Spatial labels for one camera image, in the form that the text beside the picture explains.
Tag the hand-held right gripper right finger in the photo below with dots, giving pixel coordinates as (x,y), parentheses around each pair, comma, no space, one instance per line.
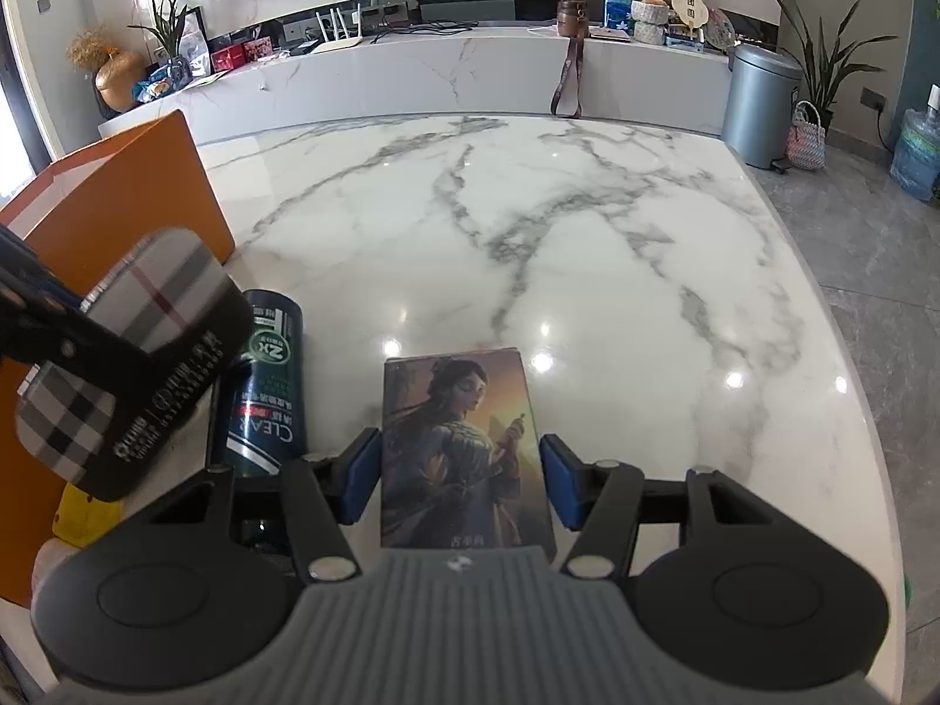
(562,485)

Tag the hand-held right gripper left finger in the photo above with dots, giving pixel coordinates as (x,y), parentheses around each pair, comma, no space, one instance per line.
(361,477)

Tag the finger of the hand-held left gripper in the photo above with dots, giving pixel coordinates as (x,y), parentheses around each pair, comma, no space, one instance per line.
(51,297)
(73,338)

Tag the illustrated card box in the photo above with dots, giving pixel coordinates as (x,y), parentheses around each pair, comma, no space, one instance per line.
(463,455)

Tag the plaid zip case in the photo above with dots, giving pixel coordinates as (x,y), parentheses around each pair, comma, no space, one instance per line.
(169,286)

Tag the dark shampoo bottle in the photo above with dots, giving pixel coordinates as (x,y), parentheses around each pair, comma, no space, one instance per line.
(268,382)

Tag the orange cardboard box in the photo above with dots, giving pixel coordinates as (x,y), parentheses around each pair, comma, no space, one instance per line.
(147,183)

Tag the yellow tape roll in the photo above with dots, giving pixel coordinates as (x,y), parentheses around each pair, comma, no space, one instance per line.
(88,518)

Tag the gold vase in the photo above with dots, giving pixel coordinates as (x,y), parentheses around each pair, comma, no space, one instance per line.
(121,84)

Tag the blue snack packet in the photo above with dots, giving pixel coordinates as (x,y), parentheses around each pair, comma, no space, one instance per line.
(154,89)

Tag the dried flowers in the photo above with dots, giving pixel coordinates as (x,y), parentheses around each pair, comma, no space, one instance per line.
(92,51)

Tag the leafy plant in glass vase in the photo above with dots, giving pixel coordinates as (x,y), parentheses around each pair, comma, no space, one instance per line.
(170,29)

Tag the red gift box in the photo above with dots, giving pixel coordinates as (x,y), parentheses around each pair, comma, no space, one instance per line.
(228,59)

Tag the patterned red box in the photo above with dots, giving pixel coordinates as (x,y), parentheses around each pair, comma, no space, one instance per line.
(258,51)

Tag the white router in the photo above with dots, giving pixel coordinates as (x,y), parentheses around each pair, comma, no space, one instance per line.
(341,40)

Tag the marble television console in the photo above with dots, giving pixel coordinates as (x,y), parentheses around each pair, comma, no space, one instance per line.
(440,81)

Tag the pink woven basket bag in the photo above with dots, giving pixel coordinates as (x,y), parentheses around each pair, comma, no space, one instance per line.
(806,143)

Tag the grey pedal bin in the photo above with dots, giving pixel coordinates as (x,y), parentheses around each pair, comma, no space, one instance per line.
(760,110)

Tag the painted canvas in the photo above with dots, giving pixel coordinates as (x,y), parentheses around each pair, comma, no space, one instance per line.
(617,15)

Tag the patterned round hand fan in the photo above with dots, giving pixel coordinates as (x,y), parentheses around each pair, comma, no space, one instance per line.
(720,29)

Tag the water jug with pump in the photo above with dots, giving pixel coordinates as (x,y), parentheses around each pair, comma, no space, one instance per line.
(918,154)

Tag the white round hand fan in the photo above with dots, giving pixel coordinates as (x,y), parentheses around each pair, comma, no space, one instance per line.
(688,9)

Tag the potted snake plant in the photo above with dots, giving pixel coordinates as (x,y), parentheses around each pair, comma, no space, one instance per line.
(830,66)

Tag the dark window frame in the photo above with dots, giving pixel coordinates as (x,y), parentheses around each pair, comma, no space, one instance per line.
(22,110)

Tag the black picture frame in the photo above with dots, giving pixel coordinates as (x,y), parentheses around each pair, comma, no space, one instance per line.
(197,37)

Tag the wall outlet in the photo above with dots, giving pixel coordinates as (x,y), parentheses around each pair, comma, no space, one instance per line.
(873,98)

